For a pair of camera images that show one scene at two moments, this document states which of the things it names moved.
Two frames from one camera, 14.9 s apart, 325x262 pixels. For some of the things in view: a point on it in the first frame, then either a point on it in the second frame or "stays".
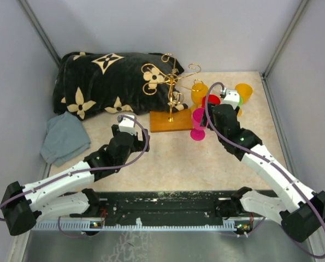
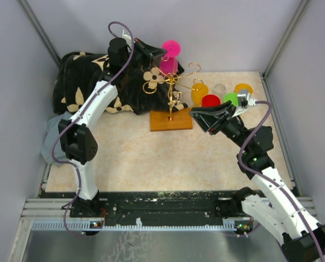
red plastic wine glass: (211, 99) stays
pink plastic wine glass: (198, 132) → (169, 63)
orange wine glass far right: (245, 91) stays
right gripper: (209, 113) stays
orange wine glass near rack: (199, 90) stays
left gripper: (141, 145) → (148, 52)
